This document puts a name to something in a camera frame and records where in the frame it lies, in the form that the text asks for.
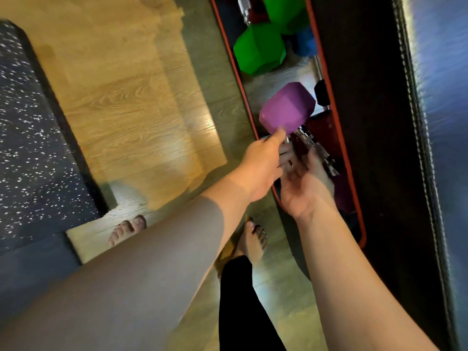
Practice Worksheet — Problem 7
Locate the person's foot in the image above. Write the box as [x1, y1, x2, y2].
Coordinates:
[108, 215, 147, 247]
[233, 221, 269, 266]

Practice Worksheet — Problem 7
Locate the red-rimmed dumbbell rack tray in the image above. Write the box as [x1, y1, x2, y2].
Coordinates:
[209, 0, 367, 250]

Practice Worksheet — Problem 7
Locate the person's right hand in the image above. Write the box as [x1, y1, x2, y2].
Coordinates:
[279, 142, 336, 220]

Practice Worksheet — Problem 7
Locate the dark red hex dumbbell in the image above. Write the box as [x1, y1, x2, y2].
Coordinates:
[292, 109, 343, 162]

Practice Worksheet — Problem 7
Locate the person's left foot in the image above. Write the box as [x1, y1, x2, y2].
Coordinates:
[108, 215, 147, 247]

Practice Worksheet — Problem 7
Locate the person's right foot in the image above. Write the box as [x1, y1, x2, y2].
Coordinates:
[233, 221, 269, 266]

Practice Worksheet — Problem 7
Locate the black stitched leather pad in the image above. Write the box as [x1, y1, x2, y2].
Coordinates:
[310, 0, 462, 351]

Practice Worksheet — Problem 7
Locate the person's black trouser leg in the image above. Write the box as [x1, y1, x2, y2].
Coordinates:
[219, 255, 287, 351]

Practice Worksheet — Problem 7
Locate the person's right forearm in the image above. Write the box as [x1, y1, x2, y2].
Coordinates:
[292, 201, 441, 351]

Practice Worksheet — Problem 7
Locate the purple hex dumbbell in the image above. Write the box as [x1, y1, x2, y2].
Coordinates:
[259, 82, 357, 215]

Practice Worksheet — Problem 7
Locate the black speckled rubber mat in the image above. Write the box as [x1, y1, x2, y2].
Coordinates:
[0, 19, 110, 320]

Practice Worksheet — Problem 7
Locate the person's left forearm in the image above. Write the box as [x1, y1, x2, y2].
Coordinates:
[0, 171, 253, 351]

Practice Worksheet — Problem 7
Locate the chrome dumbbell handle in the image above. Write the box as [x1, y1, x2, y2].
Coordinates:
[237, 0, 254, 27]

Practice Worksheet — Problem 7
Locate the blue hex dumbbell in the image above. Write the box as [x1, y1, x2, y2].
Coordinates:
[292, 27, 317, 58]

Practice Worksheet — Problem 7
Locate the person's left hand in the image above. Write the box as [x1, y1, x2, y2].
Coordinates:
[227, 129, 287, 204]

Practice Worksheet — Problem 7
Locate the green hex dumbbell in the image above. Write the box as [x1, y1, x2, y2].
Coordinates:
[261, 0, 310, 35]
[233, 22, 287, 76]

